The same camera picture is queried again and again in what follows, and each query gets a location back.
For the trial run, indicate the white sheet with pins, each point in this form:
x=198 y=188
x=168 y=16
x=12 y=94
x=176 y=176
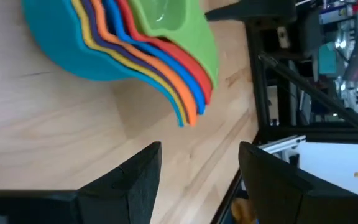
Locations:
x=331 y=168

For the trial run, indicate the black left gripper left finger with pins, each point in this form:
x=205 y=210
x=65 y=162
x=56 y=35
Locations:
x=129 y=193

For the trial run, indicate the red measuring cup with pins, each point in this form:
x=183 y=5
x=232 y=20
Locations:
x=179 y=59

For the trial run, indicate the yellow measuring cup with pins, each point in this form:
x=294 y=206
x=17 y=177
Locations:
x=82 y=28

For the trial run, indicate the navy purple measuring cup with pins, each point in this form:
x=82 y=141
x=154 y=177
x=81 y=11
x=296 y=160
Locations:
x=92 y=28

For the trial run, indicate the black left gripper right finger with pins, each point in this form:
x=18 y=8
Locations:
x=272 y=193

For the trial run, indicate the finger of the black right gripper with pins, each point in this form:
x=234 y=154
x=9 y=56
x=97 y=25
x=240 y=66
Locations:
x=259 y=11

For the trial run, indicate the green measuring cup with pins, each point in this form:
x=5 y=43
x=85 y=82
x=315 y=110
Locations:
x=194 y=40

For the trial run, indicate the teal measuring cup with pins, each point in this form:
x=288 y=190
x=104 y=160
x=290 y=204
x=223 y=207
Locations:
x=57 y=37

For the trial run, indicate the silver camera mount rail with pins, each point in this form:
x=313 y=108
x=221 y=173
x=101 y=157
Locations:
x=284 y=143

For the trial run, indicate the black aluminium table frame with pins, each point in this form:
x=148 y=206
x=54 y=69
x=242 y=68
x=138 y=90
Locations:
x=258 y=93

